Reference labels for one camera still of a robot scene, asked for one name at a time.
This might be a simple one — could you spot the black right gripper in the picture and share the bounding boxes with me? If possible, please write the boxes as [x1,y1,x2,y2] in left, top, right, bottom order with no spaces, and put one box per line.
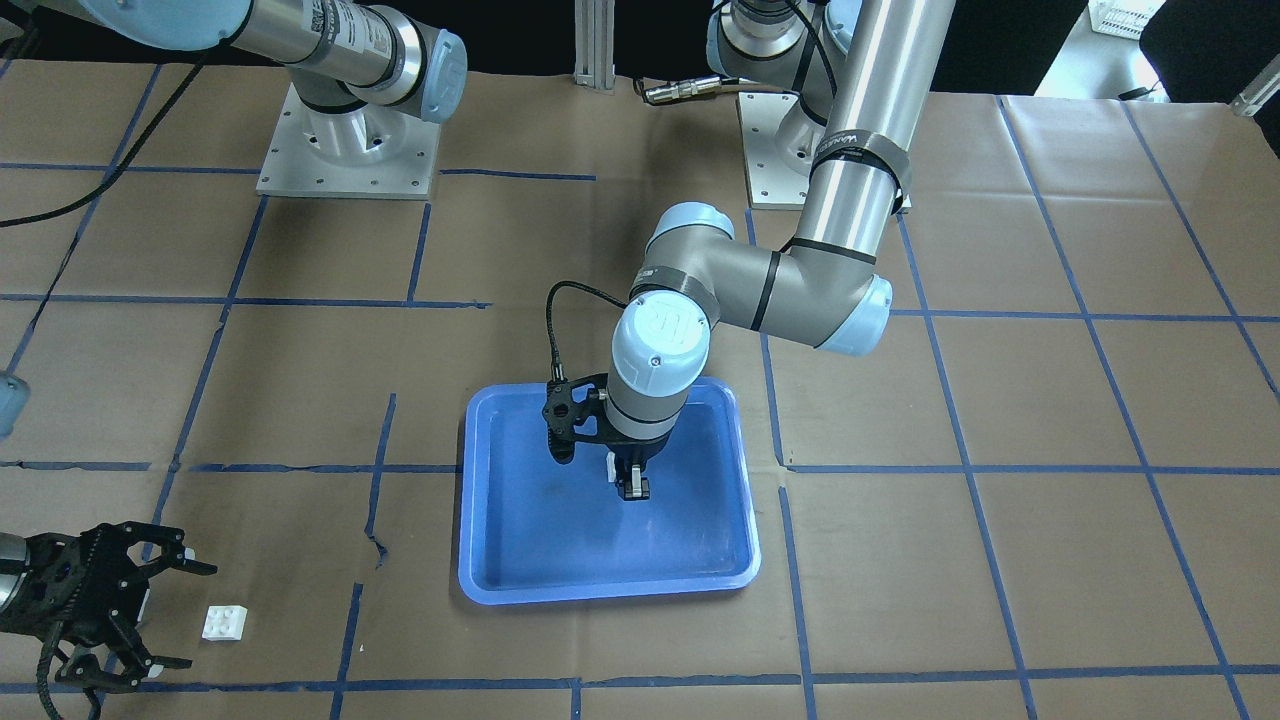
[1,521,218,694]

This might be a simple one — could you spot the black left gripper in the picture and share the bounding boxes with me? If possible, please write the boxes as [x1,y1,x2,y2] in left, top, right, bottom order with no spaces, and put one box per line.
[541,373,678,502]

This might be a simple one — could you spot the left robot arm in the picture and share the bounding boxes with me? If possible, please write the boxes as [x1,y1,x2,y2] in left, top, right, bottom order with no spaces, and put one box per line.
[541,1,955,500]

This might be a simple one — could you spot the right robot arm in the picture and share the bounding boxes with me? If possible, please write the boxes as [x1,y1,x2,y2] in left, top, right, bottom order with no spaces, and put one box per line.
[3,1,468,717]

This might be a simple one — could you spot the white block near right arm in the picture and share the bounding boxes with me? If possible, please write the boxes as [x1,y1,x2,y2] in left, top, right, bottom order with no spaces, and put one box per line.
[201,605,248,642]

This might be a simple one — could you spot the blue plastic tray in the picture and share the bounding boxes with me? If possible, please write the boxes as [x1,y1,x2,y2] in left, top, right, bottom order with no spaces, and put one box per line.
[458,377,762,605]

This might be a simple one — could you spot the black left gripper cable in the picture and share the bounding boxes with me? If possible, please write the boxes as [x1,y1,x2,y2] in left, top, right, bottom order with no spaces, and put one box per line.
[545,281,634,386]

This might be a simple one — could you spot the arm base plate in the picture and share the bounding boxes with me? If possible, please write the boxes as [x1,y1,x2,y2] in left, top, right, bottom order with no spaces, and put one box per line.
[256,86,442,201]
[736,90,913,211]

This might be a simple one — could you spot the silver cable connector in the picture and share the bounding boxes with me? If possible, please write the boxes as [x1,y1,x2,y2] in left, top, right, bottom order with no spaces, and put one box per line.
[634,76,742,106]

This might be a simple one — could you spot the aluminium frame post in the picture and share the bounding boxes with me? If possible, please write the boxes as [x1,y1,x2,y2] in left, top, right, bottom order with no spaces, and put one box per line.
[572,0,616,94]

